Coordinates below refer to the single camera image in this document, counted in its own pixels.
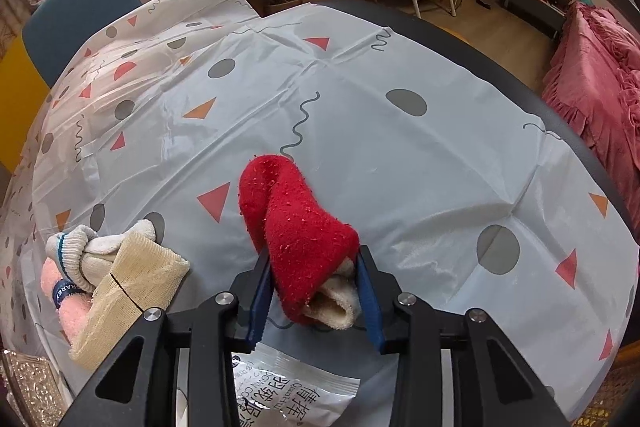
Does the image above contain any patterned plastic tablecloth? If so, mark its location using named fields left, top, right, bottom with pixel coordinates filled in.
left=0, top=0, right=626, bottom=427

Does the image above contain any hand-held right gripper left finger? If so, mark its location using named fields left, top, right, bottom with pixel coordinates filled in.
left=59, top=251, right=275, bottom=427

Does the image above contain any beige knit sock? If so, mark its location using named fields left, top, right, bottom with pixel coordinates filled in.
left=67, top=232, right=191, bottom=370

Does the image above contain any blue and yellow chair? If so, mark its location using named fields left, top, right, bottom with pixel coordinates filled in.
left=0, top=0, right=144, bottom=175

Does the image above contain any pink fuzzy sock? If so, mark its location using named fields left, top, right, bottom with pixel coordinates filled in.
left=41, top=257, right=97, bottom=349

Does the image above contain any red fuzzy sock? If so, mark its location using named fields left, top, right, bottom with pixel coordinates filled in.
left=238, top=153, right=360, bottom=327

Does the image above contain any clear printed plastic packet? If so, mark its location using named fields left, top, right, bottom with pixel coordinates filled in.
left=231, top=342, right=362, bottom=427

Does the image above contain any woven basket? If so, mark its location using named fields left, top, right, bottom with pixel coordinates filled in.
left=570, top=347, right=632, bottom=427

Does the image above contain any glittery patterned box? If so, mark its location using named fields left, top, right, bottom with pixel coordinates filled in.
left=0, top=349, right=67, bottom=427

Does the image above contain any white knit glove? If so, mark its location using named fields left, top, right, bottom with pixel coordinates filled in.
left=45, top=218, right=159, bottom=293

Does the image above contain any cream terry sock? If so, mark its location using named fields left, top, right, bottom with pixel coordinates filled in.
left=300, top=263, right=363, bottom=333

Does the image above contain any pink ruffled bedspread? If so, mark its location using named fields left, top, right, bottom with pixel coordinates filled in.
left=541, top=0, right=640, bottom=210

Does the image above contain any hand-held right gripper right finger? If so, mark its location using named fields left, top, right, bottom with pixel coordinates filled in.
left=354, top=246, right=572, bottom=427

